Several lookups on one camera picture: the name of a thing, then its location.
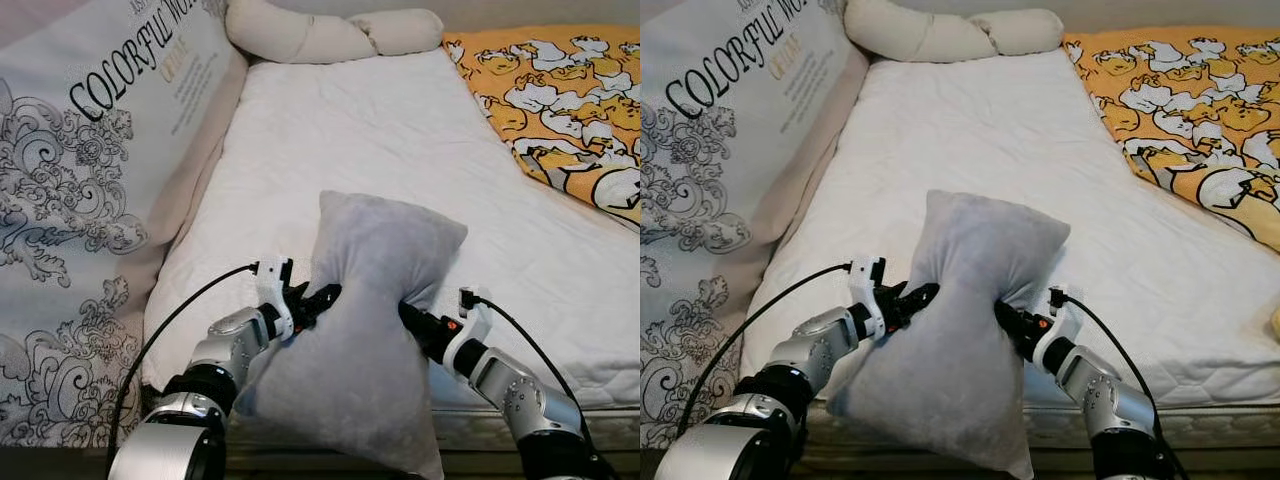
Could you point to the white quilted mattress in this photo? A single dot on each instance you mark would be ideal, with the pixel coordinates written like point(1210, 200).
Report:
point(1000, 150)
point(400, 150)

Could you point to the grey pillow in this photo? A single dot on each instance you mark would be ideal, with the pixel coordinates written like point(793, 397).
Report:
point(360, 350)
point(960, 350)

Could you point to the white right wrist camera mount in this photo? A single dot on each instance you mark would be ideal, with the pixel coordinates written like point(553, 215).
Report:
point(468, 330)
point(1060, 325)

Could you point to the beige long bolster pillow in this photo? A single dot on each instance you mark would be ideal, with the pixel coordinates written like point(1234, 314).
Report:
point(300, 35)
point(920, 35)

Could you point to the yellow cartoon egg blanket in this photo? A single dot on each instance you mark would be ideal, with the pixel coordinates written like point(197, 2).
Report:
point(560, 100)
point(1180, 110)

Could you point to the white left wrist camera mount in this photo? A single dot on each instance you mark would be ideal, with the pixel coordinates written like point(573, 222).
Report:
point(866, 295)
point(272, 295)

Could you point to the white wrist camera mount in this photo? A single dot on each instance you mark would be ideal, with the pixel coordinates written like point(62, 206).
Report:
point(272, 295)
point(866, 295)
point(1060, 325)
point(468, 330)

